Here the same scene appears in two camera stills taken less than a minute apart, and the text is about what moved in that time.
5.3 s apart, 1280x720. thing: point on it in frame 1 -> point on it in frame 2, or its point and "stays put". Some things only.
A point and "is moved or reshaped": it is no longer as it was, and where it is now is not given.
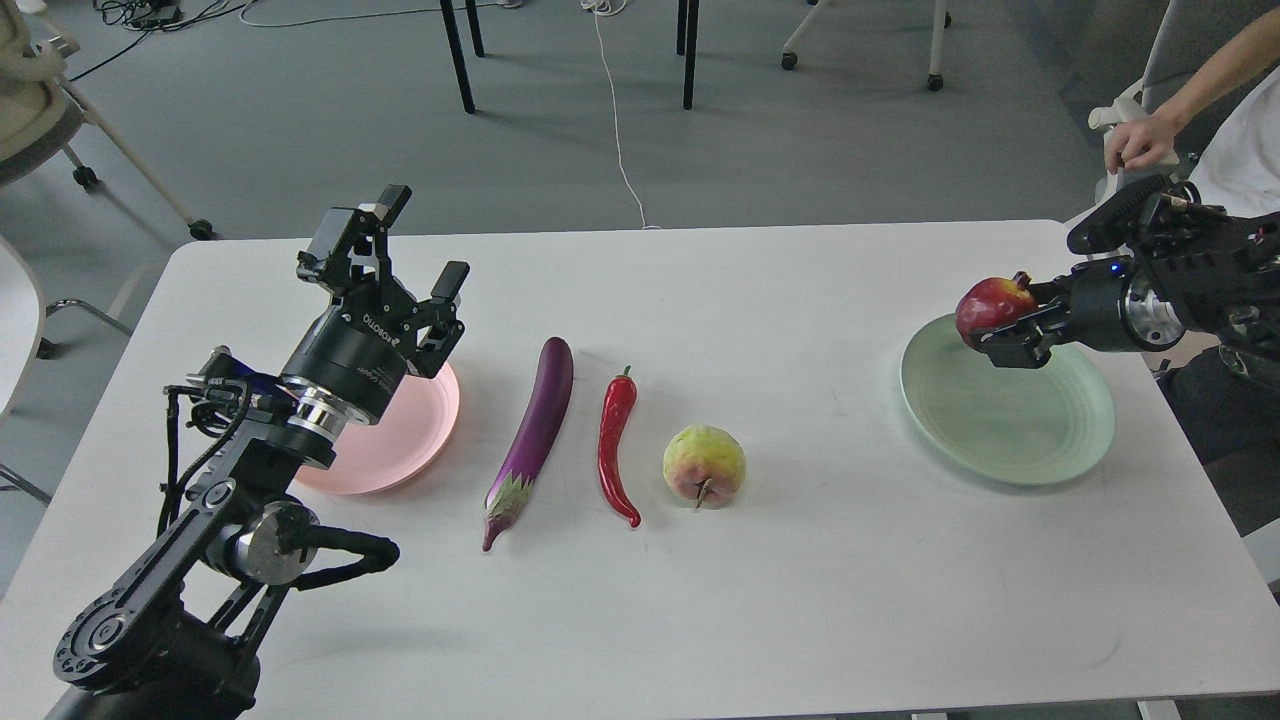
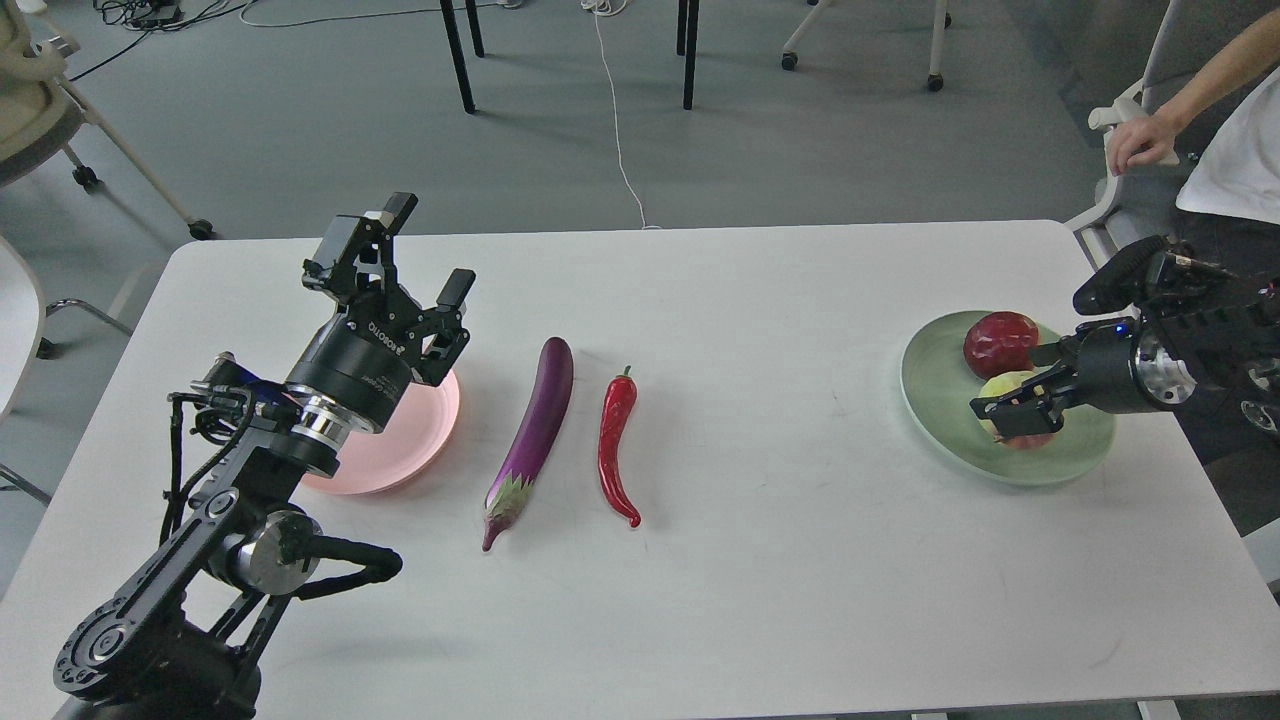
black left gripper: x=367 y=345 stays put
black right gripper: x=1091 y=294 -> x=1103 y=382
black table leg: x=687 y=22 stays put
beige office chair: x=40 y=108 stays put
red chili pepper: x=618 y=406 stays put
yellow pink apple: x=705 y=465 -> x=1006 y=383
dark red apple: x=993 y=301 is moved or reshaped
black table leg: x=455 y=47 stays put
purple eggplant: x=511 y=490 stays put
